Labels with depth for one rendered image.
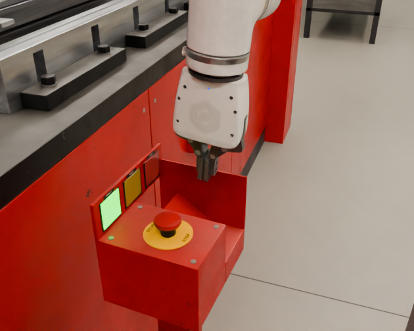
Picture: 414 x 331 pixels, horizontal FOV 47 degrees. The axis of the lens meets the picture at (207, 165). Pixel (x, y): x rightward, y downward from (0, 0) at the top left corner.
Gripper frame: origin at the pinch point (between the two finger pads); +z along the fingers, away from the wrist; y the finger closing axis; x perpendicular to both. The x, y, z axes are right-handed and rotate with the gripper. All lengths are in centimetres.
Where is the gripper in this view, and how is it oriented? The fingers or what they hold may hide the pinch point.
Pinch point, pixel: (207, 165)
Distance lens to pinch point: 71.9
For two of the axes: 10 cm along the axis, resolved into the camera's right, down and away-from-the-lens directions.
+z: -0.8, 8.4, 5.3
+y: 9.2, 2.7, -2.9
